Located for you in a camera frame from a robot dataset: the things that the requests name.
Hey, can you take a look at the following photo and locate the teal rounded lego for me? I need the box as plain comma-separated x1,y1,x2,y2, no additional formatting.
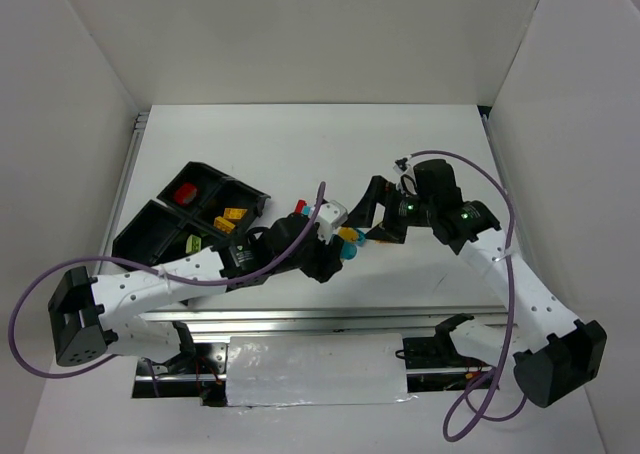
340,241,358,261

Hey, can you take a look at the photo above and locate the red arch lego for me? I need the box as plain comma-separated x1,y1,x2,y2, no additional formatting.
294,199,307,214

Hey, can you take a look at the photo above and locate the yellow lego brick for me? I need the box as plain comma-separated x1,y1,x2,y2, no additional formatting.
223,208,248,223

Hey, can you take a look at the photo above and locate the orange-yellow lego brick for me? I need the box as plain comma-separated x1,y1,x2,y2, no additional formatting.
213,216,236,234

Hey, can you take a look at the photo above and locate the green lego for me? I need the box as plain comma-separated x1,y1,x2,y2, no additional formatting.
185,234,202,255

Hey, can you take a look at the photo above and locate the red lego with flower print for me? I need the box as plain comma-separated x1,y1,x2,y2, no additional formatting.
172,182,198,207

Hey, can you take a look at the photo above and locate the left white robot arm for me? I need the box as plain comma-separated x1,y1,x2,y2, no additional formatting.
48,205,346,367

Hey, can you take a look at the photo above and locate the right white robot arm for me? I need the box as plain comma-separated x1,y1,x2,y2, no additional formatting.
346,159,607,408

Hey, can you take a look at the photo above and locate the blue flat lego brick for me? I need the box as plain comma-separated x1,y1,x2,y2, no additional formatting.
351,228,366,246

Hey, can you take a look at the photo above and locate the small yellow lego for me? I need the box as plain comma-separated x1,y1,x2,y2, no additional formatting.
339,228,353,240

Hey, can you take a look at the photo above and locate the black four-compartment tray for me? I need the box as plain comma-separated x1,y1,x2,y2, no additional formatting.
112,161,270,266

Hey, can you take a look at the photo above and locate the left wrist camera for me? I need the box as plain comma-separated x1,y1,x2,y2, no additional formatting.
315,201,348,244

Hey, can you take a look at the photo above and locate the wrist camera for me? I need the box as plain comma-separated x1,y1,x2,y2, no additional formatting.
315,201,348,244
393,157,414,178

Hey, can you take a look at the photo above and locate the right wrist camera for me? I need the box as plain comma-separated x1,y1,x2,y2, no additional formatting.
393,157,414,178

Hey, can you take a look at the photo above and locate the aluminium rail frame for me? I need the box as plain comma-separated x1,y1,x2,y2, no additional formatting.
100,104,526,403

